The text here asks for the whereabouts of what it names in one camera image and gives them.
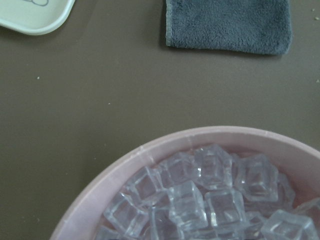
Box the cream rabbit tray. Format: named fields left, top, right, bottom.
left=0, top=0, right=75, bottom=36

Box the grey folded cloth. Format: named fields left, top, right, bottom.
left=165, top=0, right=293, bottom=55

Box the pink bowl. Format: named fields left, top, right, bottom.
left=51, top=126, right=320, bottom=240

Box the clear ice cubes pile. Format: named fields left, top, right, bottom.
left=94, top=144, right=320, bottom=240

